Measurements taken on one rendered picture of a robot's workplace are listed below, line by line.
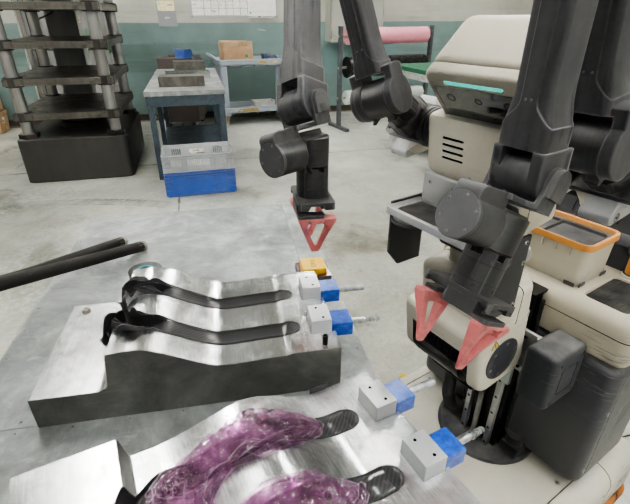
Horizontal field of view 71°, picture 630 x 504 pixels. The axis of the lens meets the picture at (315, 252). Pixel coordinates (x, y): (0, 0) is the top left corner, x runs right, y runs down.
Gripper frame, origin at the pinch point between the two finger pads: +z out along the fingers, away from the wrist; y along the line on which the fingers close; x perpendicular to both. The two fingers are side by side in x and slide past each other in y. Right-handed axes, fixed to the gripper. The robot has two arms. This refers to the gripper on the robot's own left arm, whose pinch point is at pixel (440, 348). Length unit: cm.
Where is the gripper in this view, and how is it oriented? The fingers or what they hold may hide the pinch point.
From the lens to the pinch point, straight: 62.7
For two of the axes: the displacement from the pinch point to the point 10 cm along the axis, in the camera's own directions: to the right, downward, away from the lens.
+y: 5.6, 3.9, -7.3
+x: 7.4, 1.6, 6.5
